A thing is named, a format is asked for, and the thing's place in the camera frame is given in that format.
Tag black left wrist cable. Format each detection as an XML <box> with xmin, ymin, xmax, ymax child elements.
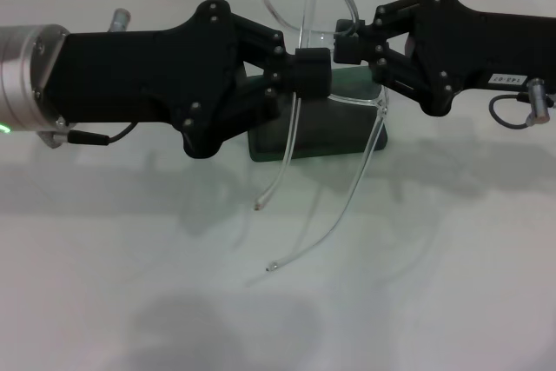
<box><xmin>36</xmin><ymin>121</ymin><xmax>136</xmax><ymax>149</ymax></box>

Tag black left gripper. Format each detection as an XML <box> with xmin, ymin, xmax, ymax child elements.
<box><xmin>44</xmin><ymin>0</ymin><xmax>245</xmax><ymax>160</ymax></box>

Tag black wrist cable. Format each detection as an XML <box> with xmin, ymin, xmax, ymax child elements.
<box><xmin>488</xmin><ymin>77</ymin><xmax>556</xmax><ymax>131</ymax></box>
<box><xmin>36</xmin><ymin>121</ymin><xmax>136</xmax><ymax>149</ymax></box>

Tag green glasses case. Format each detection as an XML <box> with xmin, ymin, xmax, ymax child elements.
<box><xmin>246</xmin><ymin>64</ymin><xmax>388</xmax><ymax>164</ymax></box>

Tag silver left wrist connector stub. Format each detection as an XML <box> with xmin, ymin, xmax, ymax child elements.
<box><xmin>107</xmin><ymin>8</ymin><xmax>132</xmax><ymax>34</ymax></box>

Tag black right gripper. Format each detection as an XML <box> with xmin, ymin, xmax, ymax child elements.
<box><xmin>336</xmin><ymin>0</ymin><xmax>556</xmax><ymax>119</ymax></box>

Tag clear plastic glasses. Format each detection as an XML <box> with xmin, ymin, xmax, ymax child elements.
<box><xmin>253</xmin><ymin>0</ymin><xmax>391</xmax><ymax>275</ymax></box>

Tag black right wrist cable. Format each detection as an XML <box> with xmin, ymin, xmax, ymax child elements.
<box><xmin>488</xmin><ymin>77</ymin><xmax>556</xmax><ymax>131</ymax></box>

